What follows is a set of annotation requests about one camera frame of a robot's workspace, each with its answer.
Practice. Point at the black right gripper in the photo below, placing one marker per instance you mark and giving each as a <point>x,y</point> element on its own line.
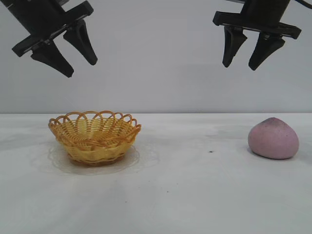
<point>263,14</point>

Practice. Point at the pink toy peach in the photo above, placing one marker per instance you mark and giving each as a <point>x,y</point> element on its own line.
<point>273,140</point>

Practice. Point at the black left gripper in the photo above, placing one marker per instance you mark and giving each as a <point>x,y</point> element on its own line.
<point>41,22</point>

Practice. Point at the yellow woven plastic basket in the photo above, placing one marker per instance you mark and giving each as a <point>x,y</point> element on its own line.
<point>95,146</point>

